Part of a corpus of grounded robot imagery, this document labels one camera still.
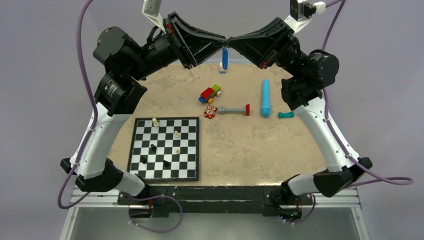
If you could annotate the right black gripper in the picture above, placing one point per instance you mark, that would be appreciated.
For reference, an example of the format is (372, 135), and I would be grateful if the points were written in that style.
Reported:
(255, 46)

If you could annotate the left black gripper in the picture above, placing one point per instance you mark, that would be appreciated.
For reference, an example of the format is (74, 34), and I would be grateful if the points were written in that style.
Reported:
(194, 44)

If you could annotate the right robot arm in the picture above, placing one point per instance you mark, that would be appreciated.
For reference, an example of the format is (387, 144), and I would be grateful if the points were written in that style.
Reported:
(303, 93)

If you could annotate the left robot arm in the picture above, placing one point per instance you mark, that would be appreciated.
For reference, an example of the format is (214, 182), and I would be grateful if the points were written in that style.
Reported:
(119, 91)

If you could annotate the white blue small cube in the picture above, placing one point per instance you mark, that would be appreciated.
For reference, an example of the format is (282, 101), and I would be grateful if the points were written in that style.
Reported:
(222, 68)

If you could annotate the colourful toy brick car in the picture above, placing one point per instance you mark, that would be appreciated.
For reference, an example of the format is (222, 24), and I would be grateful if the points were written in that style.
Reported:
(208, 95)

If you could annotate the red owl number block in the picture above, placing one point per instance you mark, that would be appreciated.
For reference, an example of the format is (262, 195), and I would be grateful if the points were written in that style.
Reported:
(210, 111)

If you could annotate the light blue cylinder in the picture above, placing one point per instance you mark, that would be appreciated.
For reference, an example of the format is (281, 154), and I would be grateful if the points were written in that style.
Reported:
(265, 109)

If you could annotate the grey red toy bolt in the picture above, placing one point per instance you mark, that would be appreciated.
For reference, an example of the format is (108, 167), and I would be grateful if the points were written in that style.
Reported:
(245, 110)

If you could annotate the teal curved piece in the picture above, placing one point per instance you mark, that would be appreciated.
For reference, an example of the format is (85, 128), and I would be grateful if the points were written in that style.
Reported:
(286, 115)

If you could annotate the white chess piece top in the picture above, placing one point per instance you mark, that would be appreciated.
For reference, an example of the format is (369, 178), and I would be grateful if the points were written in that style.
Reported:
(155, 122)

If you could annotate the black white chessboard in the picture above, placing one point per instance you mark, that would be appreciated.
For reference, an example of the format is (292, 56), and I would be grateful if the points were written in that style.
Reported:
(184, 167)

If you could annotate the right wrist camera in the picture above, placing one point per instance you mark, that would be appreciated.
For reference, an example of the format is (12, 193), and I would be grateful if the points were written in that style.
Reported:
(301, 12)

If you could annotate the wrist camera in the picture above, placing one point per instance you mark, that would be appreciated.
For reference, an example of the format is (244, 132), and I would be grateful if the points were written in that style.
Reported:
(301, 12)
(151, 10)

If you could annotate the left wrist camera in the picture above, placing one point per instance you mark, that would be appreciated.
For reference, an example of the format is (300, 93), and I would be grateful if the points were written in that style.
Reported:
(151, 10)

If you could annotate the black base frame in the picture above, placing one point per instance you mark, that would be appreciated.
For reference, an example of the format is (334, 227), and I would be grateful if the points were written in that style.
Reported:
(268, 200)

